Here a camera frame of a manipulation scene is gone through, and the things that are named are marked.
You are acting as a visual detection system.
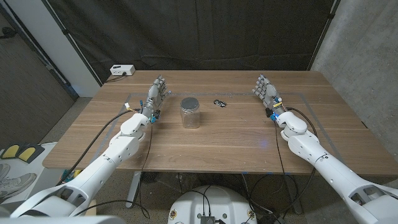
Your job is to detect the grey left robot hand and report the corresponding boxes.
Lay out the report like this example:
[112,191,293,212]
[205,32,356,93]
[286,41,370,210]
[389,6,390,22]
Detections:
[141,74,172,124]

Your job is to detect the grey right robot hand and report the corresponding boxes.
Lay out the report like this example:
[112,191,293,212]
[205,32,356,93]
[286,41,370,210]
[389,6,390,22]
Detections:
[252,73,287,121]

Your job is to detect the clear plastic jar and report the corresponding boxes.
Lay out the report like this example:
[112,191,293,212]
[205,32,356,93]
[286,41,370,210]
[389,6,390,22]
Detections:
[180,97,201,129]

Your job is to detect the white power strip box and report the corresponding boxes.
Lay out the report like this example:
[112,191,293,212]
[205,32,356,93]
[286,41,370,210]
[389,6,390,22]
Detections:
[109,64,136,77]

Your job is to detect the black backdrop curtain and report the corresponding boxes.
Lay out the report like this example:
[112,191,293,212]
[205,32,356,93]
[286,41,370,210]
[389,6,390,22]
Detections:
[46,0,340,84]

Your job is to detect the black backdrop stand pole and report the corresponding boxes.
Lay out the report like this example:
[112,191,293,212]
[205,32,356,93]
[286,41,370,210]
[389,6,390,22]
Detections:
[41,0,104,87]
[307,0,341,72]

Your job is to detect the grey table leg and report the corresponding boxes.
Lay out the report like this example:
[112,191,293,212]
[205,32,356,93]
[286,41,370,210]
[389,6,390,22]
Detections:
[125,170,142,209]

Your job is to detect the white robot torso base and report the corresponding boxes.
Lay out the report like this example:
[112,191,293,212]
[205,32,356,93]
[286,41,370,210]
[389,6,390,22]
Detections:
[167,185,258,224]

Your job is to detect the yellow and black foot pedals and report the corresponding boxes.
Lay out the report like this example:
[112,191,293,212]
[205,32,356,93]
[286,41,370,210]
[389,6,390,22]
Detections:
[0,143,46,164]

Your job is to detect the grey sneaker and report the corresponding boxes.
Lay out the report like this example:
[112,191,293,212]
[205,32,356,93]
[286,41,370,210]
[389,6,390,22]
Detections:
[0,163,38,200]

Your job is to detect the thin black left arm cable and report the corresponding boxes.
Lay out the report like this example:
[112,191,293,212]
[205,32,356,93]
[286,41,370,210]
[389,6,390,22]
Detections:
[73,123,154,220]

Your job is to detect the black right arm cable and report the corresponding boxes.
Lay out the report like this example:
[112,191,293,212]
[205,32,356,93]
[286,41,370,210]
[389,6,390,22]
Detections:
[242,106,318,220]

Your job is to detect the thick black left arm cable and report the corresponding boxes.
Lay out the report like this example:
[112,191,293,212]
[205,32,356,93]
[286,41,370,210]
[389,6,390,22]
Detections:
[55,108,141,187]

